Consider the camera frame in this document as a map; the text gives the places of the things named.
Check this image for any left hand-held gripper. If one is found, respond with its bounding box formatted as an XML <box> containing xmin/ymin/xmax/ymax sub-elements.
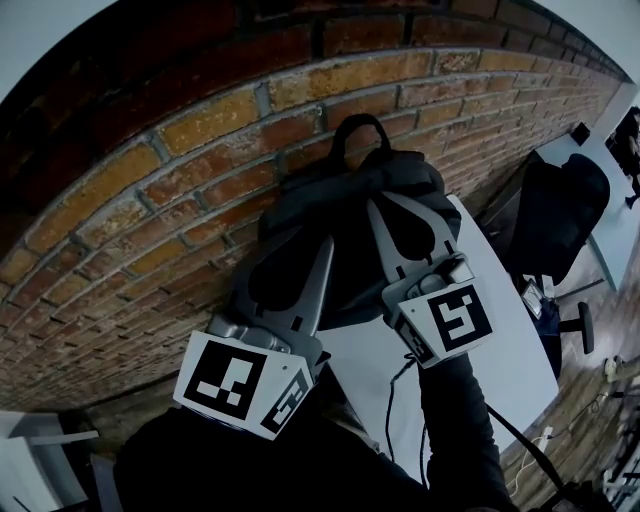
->
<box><xmin>172</xmin><ymin>226</ymin><xmax>336</xmax><ymax>441</ymax></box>

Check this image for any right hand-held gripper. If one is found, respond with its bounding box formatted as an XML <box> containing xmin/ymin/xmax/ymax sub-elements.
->
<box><xmin>366</xmin><ymin>191</ymin><xmax>494</xmax><ymax>370</ymax></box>

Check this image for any dark grey backpack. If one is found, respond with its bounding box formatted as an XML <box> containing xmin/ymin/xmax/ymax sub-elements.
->
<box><xmin>257</xmin><ymin>113</ymin><xmax>464</xmax><ymax>331</ymax></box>

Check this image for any person's left forearm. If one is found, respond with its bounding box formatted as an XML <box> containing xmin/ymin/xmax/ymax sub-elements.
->
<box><xmin>114</xmin><ymin>364</ymin><xmax>321</xmax><ymax>512</ymax></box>

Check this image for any person's right forearm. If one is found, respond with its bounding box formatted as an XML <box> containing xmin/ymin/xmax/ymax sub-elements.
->
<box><xmin>417</xmin><ymin>352</ymin><xmax>516</xmax><ymax>512</ymax></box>

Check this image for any white tag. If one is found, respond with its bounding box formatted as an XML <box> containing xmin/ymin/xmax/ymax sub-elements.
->
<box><xmin>521</xmin><ymin>280</ymin><xmax>545</xmax><ymax>317</ymax></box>

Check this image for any white square table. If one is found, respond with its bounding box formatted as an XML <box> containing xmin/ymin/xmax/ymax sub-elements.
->
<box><xmin>319</xmin><ymin>193</ymin><xmax>561</xmax><ymax>489</ymax></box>

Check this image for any black office chair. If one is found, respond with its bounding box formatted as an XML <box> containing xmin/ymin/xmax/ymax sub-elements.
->
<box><xmin>509</xmin><ymin>152</ymin><xmax>612</xmax><ymax>356</ymax></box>

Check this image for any dark blue bag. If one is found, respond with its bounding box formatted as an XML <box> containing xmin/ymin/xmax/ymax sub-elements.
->
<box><xmin>529</xmin><ymin>294</ymin><xmax>564</xmax><ymax>381</ymax></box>

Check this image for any person's dark clothed torso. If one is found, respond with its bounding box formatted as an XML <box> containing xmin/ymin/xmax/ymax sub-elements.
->
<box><xmin>249</xmin><ymin>364</ymin><xmax>431</xmax><ymax>512</ymax></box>

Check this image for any pale blue desk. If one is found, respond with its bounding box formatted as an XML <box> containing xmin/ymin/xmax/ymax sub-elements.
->
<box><xmin>537</xmin><ymin>132</ymin><xmax>640</xmax><ymax>292</ymax></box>

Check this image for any long white desk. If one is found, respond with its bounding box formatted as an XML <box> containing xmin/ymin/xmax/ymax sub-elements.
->
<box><xmin>0</xmin><ymin>409</ymin><xmax>101</xmax><ymax>512</ymax></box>

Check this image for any thin black cable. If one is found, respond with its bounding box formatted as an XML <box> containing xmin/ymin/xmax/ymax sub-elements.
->
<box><xmin>387</xmin><ymin>357</ymin><xmax>431</xmax><ymax>489</ymax></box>

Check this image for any thick black cable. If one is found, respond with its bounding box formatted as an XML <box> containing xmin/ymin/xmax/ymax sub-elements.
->
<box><xmin>486</xmin><ymin>404</ymin><xmax>567</xmax><ymax>491</ymax></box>

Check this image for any white cable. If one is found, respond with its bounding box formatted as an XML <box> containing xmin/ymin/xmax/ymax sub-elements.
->
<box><xmin>504</xmin><ymin>439</ymin><xmax>544</xmax><ymax>496</ymax></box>

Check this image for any black cable with adapter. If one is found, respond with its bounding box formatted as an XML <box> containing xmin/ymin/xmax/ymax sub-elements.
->
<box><xmin>549</xmin><ymin>389</ymin><xmax>626</xmax><ymax>436</ymax></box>

